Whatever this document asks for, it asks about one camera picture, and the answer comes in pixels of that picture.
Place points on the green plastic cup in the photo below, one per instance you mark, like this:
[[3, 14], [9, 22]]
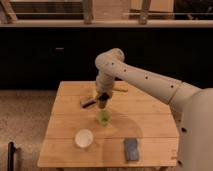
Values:
[[103, 117]]

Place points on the black grey brush block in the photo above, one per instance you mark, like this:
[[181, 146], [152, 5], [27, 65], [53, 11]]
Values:
[[84, 103]]

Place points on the wooden railing shelf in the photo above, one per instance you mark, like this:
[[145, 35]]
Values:
[[106, 13]]

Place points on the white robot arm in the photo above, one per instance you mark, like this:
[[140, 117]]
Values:
[[194, 104]]

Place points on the blue grey sponge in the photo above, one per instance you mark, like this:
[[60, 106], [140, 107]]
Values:
[[131, 149]]

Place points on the black post on floor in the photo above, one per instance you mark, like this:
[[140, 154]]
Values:
[[10, 158]]

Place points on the wooden folding table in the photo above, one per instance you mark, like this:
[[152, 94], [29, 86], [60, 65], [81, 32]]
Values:
[[133, 114]]

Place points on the white paper cup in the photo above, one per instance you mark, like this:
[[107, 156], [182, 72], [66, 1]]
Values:
[[84, 138]]

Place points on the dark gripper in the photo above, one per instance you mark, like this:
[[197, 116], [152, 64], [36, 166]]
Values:
[[102, 100]]

